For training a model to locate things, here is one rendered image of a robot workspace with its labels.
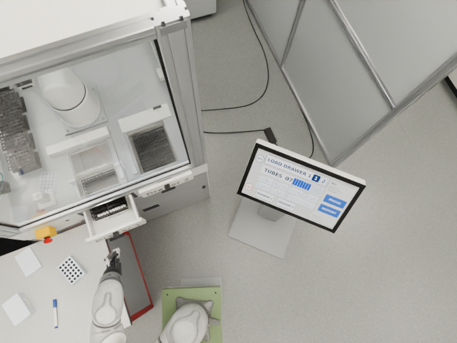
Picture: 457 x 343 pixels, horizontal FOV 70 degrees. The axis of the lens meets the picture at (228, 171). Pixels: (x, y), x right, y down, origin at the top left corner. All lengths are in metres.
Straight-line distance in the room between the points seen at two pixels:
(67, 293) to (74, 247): 0.23
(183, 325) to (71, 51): 1.08
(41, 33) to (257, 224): 2.05
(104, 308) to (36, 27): 0.87
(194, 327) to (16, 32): 1.15
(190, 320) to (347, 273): 1.58
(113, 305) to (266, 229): 1.55
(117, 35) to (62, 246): 1.42
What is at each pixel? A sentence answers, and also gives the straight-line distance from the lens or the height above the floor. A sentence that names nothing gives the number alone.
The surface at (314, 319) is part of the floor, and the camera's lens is 2.68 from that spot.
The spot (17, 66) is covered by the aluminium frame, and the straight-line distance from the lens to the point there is 0.79.
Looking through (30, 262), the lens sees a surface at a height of 0.78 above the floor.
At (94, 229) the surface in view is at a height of 0.84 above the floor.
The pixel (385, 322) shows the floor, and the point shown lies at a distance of 2.87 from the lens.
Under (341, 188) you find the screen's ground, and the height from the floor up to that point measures 1.16.
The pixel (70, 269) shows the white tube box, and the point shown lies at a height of 0.80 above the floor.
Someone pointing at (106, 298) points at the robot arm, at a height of 1.34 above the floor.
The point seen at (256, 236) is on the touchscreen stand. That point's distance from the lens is 2.55.
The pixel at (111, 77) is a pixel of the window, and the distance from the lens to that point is 0.87.
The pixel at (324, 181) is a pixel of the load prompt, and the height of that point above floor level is 1.16.
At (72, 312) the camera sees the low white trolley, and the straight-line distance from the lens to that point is 1.96.
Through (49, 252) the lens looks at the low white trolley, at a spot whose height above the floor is 0.76.
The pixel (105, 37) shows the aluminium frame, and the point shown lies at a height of 1.99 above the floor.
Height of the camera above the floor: 2.56
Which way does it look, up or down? 74 degrees down
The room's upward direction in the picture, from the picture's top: 6 degrees clockwise
